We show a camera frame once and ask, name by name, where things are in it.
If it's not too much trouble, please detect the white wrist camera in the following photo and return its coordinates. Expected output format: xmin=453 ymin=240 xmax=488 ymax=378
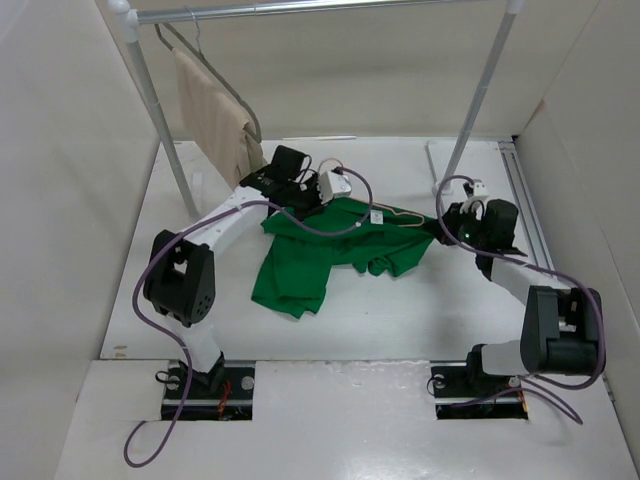
xmin=461 ymin=179 xmax=489 ymax=214
xmin=317 ymin=171 xmax=352 ymax=204

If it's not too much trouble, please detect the aluminium rail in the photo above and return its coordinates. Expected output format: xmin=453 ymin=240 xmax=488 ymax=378
xmin=498 ymin=140 xmax=554 ymax=269

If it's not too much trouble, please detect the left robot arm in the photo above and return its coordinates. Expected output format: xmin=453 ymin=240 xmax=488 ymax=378
xmin=142 ymin=145 xmax=351 ymax=398

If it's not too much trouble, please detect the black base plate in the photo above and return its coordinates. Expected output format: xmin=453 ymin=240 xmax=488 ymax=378
xmin=427 ymin=363 xmax=528 ymax=420
xmin=155 ymin=361 xmax=256 ymax=422

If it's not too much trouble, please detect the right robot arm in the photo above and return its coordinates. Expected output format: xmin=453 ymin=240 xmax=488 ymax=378
xmin=436 ymin=199 xmax=606 ymax=394

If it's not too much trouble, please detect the pink wire hanger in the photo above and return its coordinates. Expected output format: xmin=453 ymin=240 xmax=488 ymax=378
xmin=369 ymin=203 xmax=426 ymax=228

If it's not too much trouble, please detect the metal clothes rack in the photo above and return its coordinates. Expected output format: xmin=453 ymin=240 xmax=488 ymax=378
xmin=107 ymin=1 xmax=525 ymax=218

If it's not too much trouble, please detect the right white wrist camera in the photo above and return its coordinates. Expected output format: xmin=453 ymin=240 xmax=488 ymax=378
xmin=461 ymin=179 xmax=489 ymax=214

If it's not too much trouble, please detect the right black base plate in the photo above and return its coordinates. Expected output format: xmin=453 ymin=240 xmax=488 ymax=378
xmin=427 ymin=363 xmax=528 ymax=420

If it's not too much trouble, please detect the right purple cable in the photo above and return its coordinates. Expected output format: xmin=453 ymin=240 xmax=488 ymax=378
xmin=435 ymin=174 xmax=606 ymax=425

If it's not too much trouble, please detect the purple cable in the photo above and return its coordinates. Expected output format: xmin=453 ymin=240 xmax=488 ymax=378
xmin=435 ymin=174 xmax=606 ymax=425
xmin=123 ymin=167 xmax=374 ymax=469

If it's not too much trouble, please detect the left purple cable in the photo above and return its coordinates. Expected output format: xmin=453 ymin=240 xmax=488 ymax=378
xmin=123 ymin=167 xmax=374 ymax=469

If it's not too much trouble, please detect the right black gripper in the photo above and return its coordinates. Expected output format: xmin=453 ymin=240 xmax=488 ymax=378
xmin=427 ymin=202 xmax=490 ymax=249

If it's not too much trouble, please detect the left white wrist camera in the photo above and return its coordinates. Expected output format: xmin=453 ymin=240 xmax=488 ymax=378
xmin=317 ymin=171 xmax=352 ymax=204

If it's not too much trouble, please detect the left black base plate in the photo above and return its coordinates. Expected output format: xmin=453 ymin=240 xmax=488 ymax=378
xmin=155 ymin=361 xmax=256 ymax=422

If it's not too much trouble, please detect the beige ribbed garment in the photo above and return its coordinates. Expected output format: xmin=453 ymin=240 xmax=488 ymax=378
xmin=172 ymin=49 xmax=266 ymax=188

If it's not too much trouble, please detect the green t shirt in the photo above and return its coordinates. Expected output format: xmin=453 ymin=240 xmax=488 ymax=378
xmin=251 ymin=213 xmax=436 ymax=319

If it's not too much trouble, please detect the grey plastic hanger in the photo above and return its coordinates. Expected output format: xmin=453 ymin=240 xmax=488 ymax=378
xmin=154 ymin=7 xmax=263 ymax=143

